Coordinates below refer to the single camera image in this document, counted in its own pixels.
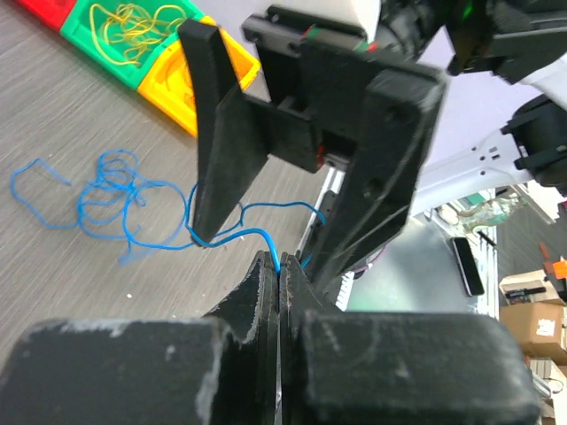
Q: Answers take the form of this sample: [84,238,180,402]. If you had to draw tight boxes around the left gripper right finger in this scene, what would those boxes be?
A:
[279,253,354,424]

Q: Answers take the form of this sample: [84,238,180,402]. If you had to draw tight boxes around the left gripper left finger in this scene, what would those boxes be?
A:
[201,251,278,424]

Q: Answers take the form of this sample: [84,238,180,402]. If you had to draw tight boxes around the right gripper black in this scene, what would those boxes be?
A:
[178,4,447,288]

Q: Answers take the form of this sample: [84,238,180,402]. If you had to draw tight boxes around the blue wire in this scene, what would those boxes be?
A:
[9,148,328,272]

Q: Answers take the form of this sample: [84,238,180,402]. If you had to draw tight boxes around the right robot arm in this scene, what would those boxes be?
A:
[178,1,566,286]

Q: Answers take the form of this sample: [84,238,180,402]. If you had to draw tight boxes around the yellow storage bin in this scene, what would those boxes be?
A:
[137,30,260,136]

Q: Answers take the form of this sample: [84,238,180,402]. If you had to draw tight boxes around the black smartphone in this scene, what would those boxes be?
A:
[450,237,485,297]

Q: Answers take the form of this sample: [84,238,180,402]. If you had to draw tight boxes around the near green storage bin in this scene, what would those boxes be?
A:
[60,0,205,90]

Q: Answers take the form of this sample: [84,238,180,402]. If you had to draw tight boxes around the cardboard boxes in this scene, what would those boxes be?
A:
[499,263,566,424]

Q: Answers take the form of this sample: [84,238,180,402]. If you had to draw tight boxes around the red storage bin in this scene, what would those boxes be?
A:
[17,0,76,32]

